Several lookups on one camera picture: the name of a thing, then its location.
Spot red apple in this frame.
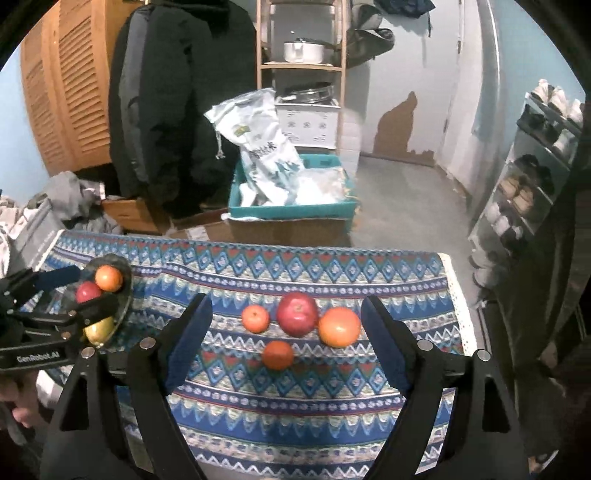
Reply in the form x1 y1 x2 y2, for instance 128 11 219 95
276 292 319 337
75 281 103 304

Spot clear plastic bags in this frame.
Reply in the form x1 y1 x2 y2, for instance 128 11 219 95
295 166 354 206

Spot wooden shelf rack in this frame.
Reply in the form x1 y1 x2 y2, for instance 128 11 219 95
256 0 348 148

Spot small cardboard box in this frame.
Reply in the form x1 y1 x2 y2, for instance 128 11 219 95
168 208 236 243

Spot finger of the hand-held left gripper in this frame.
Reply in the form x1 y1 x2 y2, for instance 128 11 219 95
0 266 83 305
9 293 120 344

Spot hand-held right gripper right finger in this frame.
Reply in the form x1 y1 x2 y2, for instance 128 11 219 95
360 296 532 480

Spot white door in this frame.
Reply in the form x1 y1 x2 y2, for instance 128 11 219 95
346 0 465 162

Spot large cardboard box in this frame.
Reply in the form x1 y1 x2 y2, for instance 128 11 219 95
222 215 354 247

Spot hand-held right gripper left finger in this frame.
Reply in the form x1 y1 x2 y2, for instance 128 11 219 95
39 293 214 480

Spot wooden louvered wardrobe door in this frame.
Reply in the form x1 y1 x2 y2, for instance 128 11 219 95
18 0 144 176

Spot grey fabric laundry bin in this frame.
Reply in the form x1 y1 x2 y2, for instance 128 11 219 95
7 203 63 273

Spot grey jacket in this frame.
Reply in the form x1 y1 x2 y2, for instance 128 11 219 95
117 9 153 195

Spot blue patterned tablecloth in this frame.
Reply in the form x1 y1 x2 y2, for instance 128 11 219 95
21 228 478 480

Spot small tangerine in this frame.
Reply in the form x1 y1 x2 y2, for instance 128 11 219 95
262 340 295 371
242 305 271 334

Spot pile of grey clothes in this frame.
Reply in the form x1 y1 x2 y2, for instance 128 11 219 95
28 171 123 234

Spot metal pot with lid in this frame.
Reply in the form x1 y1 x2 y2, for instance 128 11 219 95
283 38 335 64

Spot white printed rice bag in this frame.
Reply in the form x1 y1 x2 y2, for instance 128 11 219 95
204 88 305 208

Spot round metal steamer pan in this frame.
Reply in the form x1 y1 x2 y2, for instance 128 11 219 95
279 82 334 104

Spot yellow-green mango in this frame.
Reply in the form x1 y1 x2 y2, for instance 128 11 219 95
84 316 115 346

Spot dark glass bowl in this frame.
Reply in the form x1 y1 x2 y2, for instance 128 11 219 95
65 255 134 349

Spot black hooded coat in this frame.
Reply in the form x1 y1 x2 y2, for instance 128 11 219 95
152 0 259 217

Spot teal plastic crate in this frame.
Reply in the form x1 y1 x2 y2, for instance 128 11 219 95
228 154 358 220

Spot white perforated basket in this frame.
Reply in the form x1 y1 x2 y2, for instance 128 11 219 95
276 100 341 148

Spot person's left hand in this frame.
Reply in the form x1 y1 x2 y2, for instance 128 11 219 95
0 371 44 432

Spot dark blue umbrella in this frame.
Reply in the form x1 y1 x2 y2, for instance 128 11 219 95
374 0 437 38

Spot dark hanging bag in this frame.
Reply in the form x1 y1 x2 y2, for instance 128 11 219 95
346 0 395 70

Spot shoe rack with shoes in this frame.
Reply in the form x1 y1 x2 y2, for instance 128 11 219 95
471 78 585 287

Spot large orange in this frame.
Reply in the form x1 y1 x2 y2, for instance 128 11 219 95
318 307 362 348
95 265 124 292

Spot white fleece blanket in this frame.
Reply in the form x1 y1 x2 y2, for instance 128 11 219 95
0 194 24 278

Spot grey shoe rack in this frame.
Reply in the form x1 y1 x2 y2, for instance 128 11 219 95
468 90 585 278

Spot grey metal pipe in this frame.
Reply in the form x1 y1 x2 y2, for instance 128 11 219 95
475 0 504 195

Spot wooden drawer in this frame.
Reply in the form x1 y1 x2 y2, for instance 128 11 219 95
102 196 171 236

